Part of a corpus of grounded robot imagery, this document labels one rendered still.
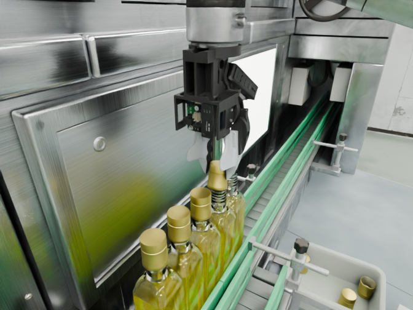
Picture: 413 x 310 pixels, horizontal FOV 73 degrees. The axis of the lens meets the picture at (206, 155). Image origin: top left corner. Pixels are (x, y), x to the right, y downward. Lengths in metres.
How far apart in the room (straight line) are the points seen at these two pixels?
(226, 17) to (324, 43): 0.98
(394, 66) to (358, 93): 2.77
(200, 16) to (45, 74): 0.19
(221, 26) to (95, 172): 0.27
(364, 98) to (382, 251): 0.61
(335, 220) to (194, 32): 0.91
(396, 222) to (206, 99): 0.98
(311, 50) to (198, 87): 1.00
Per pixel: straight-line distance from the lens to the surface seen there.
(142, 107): 0.49
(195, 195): 0.45
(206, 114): 0.37
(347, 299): 0.82
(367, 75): 1.32
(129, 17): 0.50
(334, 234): 1.08
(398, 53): 4.08
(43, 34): 0.41
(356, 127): 1.38
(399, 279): 1.02
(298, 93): 1.50
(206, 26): 0.37
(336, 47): 1.32
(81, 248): 0.48
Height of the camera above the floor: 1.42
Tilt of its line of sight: 27 degrees down
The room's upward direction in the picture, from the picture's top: straight up
